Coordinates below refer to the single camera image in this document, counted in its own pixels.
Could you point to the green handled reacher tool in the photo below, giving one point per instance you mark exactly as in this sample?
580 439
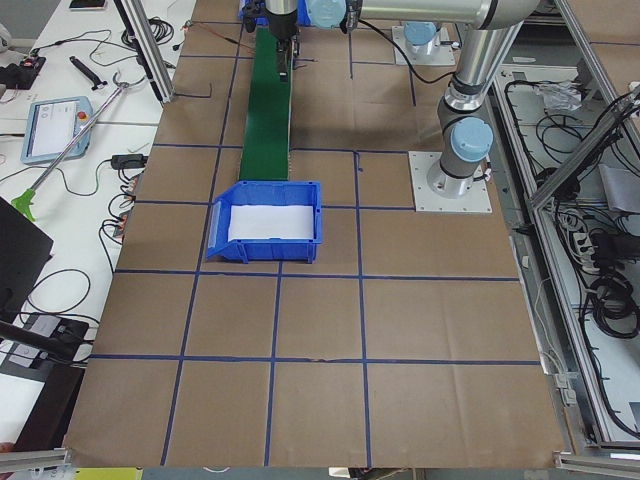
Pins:
23 202

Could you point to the black power adapter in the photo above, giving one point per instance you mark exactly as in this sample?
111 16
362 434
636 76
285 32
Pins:
128 161

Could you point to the teach pendant tablet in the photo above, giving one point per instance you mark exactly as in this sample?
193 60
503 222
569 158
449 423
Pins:
51 125

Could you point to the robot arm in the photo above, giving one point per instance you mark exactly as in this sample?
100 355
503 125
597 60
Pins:
344 15
492 28

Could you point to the aluminium profile post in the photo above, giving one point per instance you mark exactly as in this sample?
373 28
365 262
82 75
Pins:
137 27

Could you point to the green conveyor belt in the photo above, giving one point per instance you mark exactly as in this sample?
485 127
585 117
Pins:
265 154

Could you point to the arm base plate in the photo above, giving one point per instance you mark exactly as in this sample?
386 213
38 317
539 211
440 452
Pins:
435 192
424 44

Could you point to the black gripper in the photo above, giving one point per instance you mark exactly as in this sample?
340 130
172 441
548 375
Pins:
282 27

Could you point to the left white foam pad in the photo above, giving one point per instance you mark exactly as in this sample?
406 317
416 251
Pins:
264 222

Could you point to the left blue plastic bin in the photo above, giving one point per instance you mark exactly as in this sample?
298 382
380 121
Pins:
277 193

